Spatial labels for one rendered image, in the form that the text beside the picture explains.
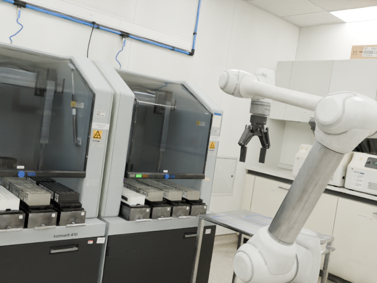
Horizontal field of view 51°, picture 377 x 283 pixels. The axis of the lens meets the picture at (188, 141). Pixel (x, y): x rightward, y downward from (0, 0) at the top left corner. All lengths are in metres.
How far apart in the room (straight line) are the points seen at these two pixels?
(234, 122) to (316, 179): 3.16
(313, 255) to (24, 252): 1.28
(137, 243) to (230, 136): 2.37
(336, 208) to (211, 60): 1.91
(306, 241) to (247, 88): 0.63
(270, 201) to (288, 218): 3.09
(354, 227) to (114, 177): 2.48
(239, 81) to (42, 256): 1.24
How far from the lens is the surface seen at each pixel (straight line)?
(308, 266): 1.60
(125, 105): 2.21
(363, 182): 3.95
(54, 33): 3.24
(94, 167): 2.16
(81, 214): 2.09
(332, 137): 1.26
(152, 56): 3.67
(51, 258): 2.11
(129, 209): 2.24
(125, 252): 2.31
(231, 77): 1.62
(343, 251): 4.08
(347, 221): 4.02
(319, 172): 1.31
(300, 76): 4.73
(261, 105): 1.75
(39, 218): 2.01
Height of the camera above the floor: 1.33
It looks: 3 degrees down
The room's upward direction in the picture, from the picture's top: 8 degrees clockwise
